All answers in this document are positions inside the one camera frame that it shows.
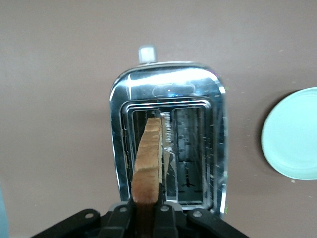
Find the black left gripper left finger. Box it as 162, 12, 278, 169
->
31, 195, 137, 238

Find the mint green round plate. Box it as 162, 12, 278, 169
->
261, 87, 317, 181

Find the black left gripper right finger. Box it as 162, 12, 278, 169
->
151, 183, 248, 238

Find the toasted bread slice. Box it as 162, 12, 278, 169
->
131, 117, 163, 238

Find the beige chrome toaster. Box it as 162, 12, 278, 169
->
109, 45, 228, 215

